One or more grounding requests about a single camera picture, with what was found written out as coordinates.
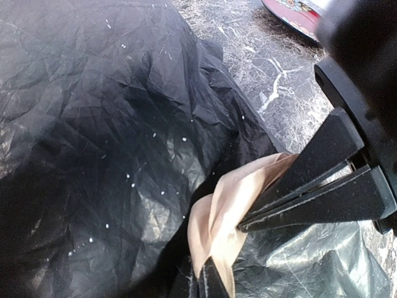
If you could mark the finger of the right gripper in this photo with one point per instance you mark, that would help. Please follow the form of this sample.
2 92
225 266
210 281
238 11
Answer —
363 195

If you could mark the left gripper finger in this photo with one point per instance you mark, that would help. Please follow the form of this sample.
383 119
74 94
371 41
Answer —
214 279

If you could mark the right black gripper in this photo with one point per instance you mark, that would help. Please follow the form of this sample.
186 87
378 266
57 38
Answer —
359 79

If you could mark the beige satin ribbon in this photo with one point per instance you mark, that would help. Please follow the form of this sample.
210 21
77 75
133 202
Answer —
212 230

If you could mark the black wrapping paper sheet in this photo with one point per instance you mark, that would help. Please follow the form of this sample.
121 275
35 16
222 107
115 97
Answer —
116 116

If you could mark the red floral plate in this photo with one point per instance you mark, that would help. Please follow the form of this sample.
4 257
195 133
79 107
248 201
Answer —
300 15

